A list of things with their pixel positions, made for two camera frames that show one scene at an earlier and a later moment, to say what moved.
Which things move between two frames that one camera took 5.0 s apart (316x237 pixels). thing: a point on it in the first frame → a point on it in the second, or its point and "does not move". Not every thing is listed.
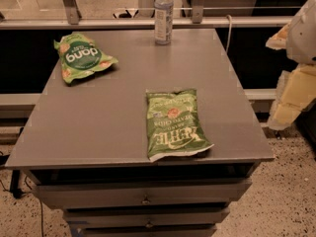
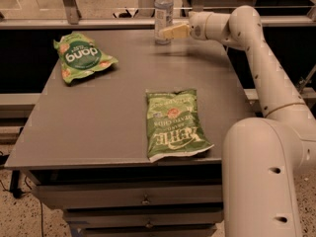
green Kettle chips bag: (174, 126) does not move
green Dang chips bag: (80, 56) does not move
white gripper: (303, 39) → (197, 26)
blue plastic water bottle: (163, 15) does not move
